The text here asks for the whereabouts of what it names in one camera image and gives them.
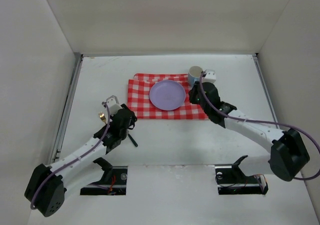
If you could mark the right aluminium table rail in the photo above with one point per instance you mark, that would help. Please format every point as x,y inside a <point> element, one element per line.
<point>265,89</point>

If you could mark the blue white mug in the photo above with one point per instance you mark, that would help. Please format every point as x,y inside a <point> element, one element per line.
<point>194,75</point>

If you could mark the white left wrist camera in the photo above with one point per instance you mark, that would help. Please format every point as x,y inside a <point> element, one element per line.
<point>113,105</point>

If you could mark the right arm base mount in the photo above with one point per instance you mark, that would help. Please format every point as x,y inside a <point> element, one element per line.
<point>232,181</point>

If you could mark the gold fork green handle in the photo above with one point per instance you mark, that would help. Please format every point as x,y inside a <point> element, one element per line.
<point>102,117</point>

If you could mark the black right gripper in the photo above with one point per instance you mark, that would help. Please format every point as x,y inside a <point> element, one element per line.
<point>195,91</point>

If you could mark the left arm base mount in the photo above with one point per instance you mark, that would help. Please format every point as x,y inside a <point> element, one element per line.
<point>113,181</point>

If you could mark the red white checkered cloth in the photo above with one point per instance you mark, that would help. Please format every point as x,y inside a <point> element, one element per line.
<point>138,99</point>

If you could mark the purple plastic plate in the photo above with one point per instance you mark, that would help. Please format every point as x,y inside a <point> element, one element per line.
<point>167,95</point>

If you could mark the gold knife green handle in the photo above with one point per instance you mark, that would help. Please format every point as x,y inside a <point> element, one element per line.
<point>133,140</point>

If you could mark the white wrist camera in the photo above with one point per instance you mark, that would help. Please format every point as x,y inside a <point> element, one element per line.
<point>113,105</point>
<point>209,76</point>

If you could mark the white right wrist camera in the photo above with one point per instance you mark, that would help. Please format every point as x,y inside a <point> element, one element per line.
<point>209,76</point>

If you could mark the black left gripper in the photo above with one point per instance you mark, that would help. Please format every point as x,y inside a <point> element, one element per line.
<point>127,126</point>

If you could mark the left aluminium table rail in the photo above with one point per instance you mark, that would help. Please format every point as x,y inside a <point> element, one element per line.
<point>62,127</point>

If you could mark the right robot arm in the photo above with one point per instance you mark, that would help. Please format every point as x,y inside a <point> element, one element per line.
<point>288,154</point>

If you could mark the aluminium table rail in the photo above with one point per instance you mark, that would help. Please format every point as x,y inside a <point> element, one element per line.
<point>265,89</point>
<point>62,127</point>

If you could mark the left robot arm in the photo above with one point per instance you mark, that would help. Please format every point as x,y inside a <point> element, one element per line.
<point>49,185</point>

